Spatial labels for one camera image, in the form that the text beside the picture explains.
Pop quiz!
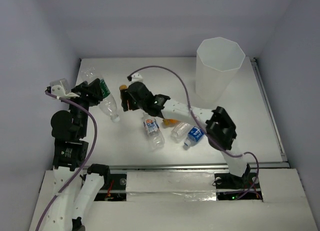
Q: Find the orange juice bottle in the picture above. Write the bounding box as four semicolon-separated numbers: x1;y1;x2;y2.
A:
119;84;136;112
162;118;180;127

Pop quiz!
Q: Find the white octagonal bin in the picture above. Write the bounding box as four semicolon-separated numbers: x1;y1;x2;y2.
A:
195;37;246;102

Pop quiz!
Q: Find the green label clear bottle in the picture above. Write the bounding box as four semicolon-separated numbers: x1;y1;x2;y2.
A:
79;67;120;123

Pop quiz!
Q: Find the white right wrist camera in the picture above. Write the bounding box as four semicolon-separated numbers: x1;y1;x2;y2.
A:
127;72;143;83

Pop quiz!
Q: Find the clear unlabelled plastic bottle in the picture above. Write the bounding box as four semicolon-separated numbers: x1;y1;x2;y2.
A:
170;122;192;143

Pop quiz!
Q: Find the aluminium rail front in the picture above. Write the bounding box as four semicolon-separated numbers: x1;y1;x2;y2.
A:
109;162;290;170

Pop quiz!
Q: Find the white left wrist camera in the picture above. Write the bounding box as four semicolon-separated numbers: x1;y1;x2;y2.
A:
48;78;79;99

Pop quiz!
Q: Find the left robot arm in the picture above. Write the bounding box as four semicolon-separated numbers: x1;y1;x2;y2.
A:
36;78;111;231

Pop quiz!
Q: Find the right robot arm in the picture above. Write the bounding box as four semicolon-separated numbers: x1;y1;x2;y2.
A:
119;81;251;189

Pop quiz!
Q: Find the white foam board cover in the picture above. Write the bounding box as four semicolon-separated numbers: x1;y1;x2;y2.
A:
30;168;318;231

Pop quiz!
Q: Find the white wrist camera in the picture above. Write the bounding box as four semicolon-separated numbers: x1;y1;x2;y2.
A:
48;78;79;99
127;72;143;83

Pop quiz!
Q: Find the blue orange label clear bottle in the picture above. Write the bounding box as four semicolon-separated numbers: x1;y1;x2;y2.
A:
143;112;165;151

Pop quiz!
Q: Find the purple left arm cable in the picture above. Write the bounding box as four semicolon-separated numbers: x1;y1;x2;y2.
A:
33;89;98;231

